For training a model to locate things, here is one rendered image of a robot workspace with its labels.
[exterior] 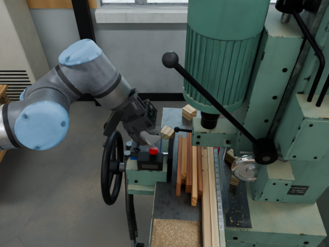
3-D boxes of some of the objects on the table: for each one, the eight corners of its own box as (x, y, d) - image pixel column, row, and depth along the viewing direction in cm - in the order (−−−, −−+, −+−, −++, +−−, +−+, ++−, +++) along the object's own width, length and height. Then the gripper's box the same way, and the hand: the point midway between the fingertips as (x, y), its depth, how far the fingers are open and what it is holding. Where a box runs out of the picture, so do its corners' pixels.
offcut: (170, 141, 108) (170, 136, 106) (159, 137, 110) (159, 131, 108) (175, 135, 111) (175, 130, 108) (165, 131, 112) (165, 125, 110)
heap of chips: (153, 218, 87) (153, 212, 84) (199, 221, 86) (200, 215, 84) (150, 249, 81) (150, 243, 78) (200, 252, 80) (201, 247, 77)
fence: (208, 109, 121) (210, 99, 117) (212, 109, 121) (214, 99, 117) (217, 256, 79) (220, 248, 75) (223, 256, 79) (226, 249, 75)
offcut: (181, 115, 118) (182, 108, 115) (188, 110, 120) (189, 103, 117) (189, 121, 116) (190, 113, 113) (196, 116, 118) (197, 108, 115)
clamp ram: (152, 153, 104) (151, 136, 97) (173, 154, 104) (173, 137, 97) (150, 174, 98) (149, 158, 91) (171, 175, 97) (172, 159, 91)
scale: (210, 107, 114) (210, 107, 113) (214, 108, 113) (214, 107, 113) (219, 230, 79) (219, 230, 79) (224, 230, 79) (224, 230, 79)
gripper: (131, 103, 70) (173, 152, 83) (136, 80, 76) (174, 129, 89) (104, 114, 73) (148, 160, 86) (110, 91, 80) (151, 137, 92)
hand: (151, 144), depth 88 cm, fingers closed
